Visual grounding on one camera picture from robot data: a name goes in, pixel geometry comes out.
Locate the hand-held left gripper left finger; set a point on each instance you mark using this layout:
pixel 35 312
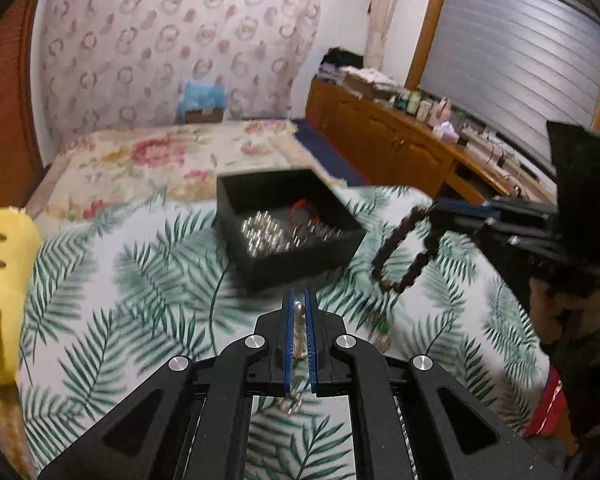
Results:
pixel 287 345

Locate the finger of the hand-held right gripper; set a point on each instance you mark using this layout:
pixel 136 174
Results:
pixel 460 203
pixel 470 222

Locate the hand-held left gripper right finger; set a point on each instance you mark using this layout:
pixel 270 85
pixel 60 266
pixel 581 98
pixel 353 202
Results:
pixel 314 345

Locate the black box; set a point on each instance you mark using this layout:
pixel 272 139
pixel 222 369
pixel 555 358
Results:
pixel 300 270

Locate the small green bead jewelry piece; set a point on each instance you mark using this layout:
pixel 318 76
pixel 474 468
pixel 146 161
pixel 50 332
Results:
pixel 380 332

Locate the person's right hand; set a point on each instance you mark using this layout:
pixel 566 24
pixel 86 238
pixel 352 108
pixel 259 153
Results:
pixel 545 310

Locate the pink tissue box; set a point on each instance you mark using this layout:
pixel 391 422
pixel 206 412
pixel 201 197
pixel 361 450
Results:
pixel 446 131

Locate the pink bottle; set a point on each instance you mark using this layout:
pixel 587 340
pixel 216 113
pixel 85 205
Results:
pixel 442 110

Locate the wooden cabinet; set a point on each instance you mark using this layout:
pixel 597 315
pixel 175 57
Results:
pixel 380 130

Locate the row of small bottles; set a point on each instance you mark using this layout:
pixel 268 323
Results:
pixel 415 104

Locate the navy blue mat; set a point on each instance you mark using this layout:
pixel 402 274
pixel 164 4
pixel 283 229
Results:
pixel 325 150

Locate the cardboard box with cloth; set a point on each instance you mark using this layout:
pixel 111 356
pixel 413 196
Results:
pixel 372 82

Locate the green leaf print tablecloth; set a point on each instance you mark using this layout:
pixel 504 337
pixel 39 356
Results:
pixel 130 310

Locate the pile of dark clothes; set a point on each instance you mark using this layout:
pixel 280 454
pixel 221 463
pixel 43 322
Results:
pixel 337 60

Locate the red plastic bag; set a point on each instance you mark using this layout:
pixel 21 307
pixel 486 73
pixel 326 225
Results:
pixel 545 405

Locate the white wrapped pipe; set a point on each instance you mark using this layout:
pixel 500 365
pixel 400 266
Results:
pixel 385 10

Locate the floral blanket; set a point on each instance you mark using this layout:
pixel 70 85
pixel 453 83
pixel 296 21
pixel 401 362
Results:
pixel 155 160

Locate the small brown box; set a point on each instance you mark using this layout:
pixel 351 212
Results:
pixel 204 116

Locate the blue plastic bag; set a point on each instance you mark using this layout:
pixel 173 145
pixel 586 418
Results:
pixel 202 95

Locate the yellow plush toy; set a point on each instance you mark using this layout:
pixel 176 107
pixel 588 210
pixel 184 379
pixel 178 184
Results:
pixel 0 310

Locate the wooden louvered wardrobe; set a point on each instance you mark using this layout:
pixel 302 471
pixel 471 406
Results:
pixel 5 110

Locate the wooden window frame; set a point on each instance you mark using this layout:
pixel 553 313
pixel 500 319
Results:
pixel 427 25

